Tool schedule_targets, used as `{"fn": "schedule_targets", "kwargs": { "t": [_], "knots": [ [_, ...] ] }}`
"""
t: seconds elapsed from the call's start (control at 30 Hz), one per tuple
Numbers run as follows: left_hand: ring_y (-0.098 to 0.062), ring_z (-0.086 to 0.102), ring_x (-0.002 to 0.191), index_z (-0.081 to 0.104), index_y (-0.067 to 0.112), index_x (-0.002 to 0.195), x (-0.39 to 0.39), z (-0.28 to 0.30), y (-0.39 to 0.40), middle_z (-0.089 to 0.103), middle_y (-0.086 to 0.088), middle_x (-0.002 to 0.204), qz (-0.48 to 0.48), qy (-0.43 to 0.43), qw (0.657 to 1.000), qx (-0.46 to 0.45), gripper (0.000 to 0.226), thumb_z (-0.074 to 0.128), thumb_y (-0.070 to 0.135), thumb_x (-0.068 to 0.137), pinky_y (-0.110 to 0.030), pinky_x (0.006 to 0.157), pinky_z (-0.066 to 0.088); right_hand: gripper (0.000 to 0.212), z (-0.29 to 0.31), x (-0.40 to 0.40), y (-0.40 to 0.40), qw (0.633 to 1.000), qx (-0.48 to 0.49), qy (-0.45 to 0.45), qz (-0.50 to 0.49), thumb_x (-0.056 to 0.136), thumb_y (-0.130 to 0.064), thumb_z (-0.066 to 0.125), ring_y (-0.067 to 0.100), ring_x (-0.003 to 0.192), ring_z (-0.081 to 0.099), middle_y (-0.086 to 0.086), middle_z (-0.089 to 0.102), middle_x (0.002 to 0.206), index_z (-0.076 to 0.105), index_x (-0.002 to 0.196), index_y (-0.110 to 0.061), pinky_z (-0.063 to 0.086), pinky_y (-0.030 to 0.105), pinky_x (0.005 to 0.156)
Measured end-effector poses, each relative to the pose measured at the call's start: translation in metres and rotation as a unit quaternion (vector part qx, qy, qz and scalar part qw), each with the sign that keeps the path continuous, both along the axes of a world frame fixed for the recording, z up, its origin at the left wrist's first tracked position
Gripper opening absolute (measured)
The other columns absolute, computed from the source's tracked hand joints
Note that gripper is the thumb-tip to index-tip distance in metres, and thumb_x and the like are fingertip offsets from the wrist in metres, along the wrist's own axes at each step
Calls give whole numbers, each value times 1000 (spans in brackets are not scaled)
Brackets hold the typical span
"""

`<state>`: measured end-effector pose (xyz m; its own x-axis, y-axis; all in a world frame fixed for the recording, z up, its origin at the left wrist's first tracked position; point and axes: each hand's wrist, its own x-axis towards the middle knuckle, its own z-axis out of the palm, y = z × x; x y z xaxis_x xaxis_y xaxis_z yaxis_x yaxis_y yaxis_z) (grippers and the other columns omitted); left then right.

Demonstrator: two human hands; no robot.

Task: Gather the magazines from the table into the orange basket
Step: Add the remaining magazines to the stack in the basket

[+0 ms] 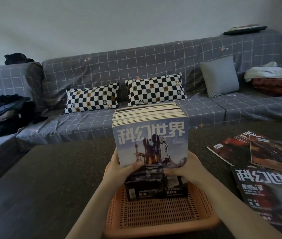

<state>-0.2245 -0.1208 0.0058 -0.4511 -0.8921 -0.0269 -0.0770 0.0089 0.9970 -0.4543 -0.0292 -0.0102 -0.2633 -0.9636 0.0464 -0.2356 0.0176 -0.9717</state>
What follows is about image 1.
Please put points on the person's left forearm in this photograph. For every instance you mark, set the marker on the person's left forearm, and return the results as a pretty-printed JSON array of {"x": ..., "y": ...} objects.
[{"x": 91, "y": 216}]

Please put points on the plain grey cushion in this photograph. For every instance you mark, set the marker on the plain grey cushion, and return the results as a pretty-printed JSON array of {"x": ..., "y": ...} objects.
[{"x": 219, "y": 77}]

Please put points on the orange plastic basket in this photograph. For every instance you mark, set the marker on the orange plastic basket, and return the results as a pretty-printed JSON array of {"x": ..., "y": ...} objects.
[{"x": 156, "y": 214}]

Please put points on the thick stack of magazines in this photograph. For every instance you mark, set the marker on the thick stack of magazines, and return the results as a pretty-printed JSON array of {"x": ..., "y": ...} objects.
[{"x": 146, "y": 111}]

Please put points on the dark red cover magazine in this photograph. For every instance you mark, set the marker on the dark red cover magazine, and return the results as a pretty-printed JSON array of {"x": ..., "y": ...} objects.
[{"x": 228, "y": 149}]

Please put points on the white crumpled cloth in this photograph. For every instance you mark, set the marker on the white crumpled cloth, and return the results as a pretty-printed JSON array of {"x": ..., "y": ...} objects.
[{"x": 268, "y": 72}]

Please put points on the grey checked covered sofa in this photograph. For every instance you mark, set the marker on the grey checked covered sofa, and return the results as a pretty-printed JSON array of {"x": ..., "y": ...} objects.
[{"x": 143, "y": 59}]

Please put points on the black flat tray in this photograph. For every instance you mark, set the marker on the black flat tray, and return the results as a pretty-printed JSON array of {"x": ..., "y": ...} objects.
[{"x": 245, "y": 31}]

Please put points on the person's left hand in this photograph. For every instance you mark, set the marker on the person's left hand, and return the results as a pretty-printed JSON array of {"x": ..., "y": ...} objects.
[{"x": 116, "y": 175}]

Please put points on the black red glossy magazine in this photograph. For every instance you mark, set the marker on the black red glossy magazine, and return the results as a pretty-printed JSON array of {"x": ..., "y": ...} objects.
[{"x": 268, "y": 196}]

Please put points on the black white checkered pillow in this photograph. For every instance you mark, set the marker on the black white checkered pillow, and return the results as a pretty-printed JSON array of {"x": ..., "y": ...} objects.
[
  {"x": 91, "y": 98},
  {"x": 156, "y": 90}
]

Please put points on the person's right hand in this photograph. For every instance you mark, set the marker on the person's right hand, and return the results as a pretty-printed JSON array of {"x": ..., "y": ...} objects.
[{"x": 192, "y": 171}]

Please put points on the heap of dark clothes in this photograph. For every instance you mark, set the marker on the heap of dark clothes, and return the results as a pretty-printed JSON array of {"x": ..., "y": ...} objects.
[{"x": 9, "y": 116}]

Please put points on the dark speckled table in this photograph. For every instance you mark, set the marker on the dark speckled table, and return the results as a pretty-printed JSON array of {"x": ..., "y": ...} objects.
[{"x": 56, "y": 171}]

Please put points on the black crumpled garment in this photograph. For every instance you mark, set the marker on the black crumpled garment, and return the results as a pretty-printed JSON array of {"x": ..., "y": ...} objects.
[{"x": 17, "y": 59}]

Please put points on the pale booklet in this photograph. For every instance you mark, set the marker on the pale booklet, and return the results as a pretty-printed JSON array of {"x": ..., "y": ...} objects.
[{"x": 244, "y": 27}]

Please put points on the person's right forearm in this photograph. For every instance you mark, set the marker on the person's right forearm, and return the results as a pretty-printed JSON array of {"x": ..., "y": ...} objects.
[{"x": 238, "y": 209}]

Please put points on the dark mech cover magazine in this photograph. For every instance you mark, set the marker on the dark mech cover magazine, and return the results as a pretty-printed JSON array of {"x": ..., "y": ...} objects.
[{"x": 275, "y": 154}]

